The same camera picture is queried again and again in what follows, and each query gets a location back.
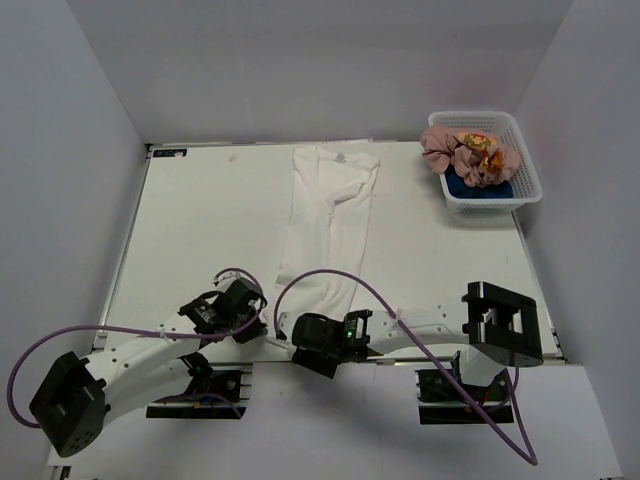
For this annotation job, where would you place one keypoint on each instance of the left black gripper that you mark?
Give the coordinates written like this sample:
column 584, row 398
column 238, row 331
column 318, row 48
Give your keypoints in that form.
column 256, row 328

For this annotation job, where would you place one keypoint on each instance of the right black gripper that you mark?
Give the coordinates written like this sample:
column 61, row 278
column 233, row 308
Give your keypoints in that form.
column 310, row 358

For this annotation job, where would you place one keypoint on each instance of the white t shirt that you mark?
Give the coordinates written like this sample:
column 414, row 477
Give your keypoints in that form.
column 328, row 230

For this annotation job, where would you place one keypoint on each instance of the pink printed t shirt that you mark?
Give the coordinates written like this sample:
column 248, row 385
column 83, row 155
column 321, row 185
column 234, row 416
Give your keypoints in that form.
column 480, row 158

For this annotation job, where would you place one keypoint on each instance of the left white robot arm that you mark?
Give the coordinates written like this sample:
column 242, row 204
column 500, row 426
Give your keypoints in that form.
column 80, row 396

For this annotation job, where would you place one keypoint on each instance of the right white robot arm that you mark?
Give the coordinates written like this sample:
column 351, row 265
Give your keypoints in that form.
column 496, row 328

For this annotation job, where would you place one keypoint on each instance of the blue label sticker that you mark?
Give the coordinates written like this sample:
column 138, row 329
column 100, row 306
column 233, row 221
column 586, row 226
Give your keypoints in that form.
column 169, row 153

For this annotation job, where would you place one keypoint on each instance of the blue t shirt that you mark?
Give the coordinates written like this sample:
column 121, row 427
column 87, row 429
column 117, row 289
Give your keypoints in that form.
column 458, row 189

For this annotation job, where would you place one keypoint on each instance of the white plastic basket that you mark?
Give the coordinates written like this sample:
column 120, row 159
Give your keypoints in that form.
column 525, row 183

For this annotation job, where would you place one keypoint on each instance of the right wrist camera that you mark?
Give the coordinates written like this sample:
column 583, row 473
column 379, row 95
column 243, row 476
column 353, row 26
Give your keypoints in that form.
column 285, row 325

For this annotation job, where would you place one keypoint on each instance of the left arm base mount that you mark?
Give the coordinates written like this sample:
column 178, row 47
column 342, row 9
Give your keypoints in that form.
column 225, row 390

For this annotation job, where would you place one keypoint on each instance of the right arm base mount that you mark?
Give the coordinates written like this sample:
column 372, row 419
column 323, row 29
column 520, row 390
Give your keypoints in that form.
column 440, row 404

